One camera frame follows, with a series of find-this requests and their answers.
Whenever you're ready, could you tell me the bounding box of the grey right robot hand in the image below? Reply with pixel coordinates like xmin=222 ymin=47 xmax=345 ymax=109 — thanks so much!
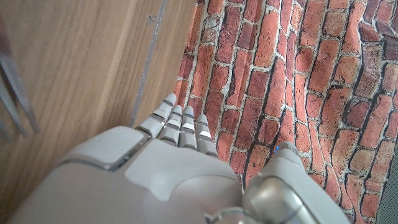
xmin=6 ymin=92 xmax=352 ymax=224

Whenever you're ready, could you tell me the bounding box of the grey tape outline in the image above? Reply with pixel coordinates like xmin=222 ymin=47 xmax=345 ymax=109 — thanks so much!
xmin=127 ymin=0 xmax=169 ymax=128

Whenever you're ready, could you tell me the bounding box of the brick print backdrop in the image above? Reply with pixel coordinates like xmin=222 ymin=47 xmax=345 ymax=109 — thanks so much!
xmin=174 ymin=0 xmax=398 ymax=224

